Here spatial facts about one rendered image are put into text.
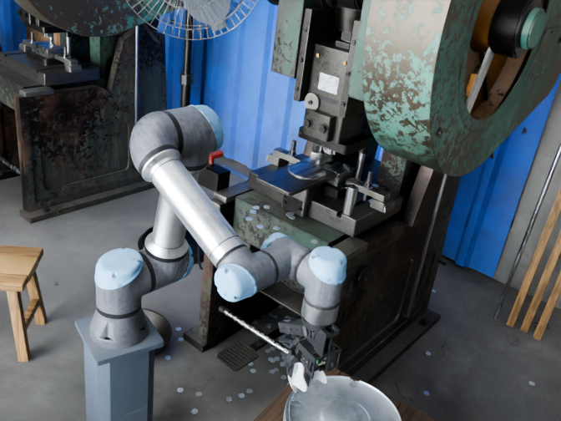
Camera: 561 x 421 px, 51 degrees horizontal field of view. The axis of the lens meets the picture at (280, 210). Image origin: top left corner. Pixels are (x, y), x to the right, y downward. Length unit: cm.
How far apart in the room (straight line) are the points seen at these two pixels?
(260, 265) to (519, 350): 176
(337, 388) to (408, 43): 91
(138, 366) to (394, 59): 102
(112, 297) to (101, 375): 23
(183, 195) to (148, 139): 15
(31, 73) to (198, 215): 208
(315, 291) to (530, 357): 166
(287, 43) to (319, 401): 105
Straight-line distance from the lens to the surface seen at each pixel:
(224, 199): 198
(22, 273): 217
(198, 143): 136
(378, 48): 137
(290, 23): 186
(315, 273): 116
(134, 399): 176
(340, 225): 185
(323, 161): 200
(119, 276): 152
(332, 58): 183
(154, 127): 130
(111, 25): 288
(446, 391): 238
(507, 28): 159
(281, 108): 353
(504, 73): 193
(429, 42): 130
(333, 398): 163
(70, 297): 260
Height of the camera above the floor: 151
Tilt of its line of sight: 27 degrees down
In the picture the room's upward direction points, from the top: 8 degrees clockwise
